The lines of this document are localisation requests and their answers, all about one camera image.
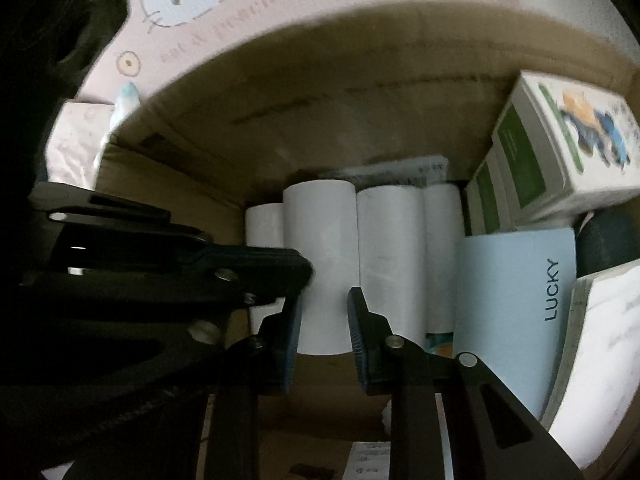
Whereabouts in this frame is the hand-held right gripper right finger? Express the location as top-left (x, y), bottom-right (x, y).
top-left (347, 286), bottom-right (586, 480)

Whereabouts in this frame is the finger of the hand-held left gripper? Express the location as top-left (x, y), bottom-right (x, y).
top-left (27, 182), bottom-right (213, 281)
top-left (20, 245), bottom-right (315, 348)

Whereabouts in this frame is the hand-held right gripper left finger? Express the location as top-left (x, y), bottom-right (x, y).
top-left (207, 295), bottom-right (305, 480)

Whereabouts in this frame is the brown cardboard box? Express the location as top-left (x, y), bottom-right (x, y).
top-left (94, 0), bottom-right (640, 480)

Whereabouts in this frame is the colourful small packet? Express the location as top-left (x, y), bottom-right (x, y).
top-left (425, 331), bottom-right (457, 358)

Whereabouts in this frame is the white pink printed packet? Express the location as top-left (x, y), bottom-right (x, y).
top-left (46, 101), bottom-right (117, 192)

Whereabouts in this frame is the white paper label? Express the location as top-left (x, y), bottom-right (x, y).
top-left (347, 395), bottom-right (456, 480)

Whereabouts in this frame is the light blue flat box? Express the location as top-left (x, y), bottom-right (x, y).
top-left (451, 226), bottom-right (579, 423)

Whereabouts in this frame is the clear plastic packet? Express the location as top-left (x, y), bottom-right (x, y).
top-left (320, 156), bottom-right (450, 192)

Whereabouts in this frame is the plain white green box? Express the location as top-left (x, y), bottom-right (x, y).
top-left (462, 147), bottom-right (518, 237)

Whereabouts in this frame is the dark cloth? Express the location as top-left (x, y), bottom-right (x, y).
top-left (0, 0), bottom-right (132, 201)

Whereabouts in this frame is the dark blue box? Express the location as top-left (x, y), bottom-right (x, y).
top-left (574, 209), bottom-right (640, 280)

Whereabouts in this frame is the white green cartoon print box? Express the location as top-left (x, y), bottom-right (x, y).
top-left (491, 71), bottom-right (640, 223)

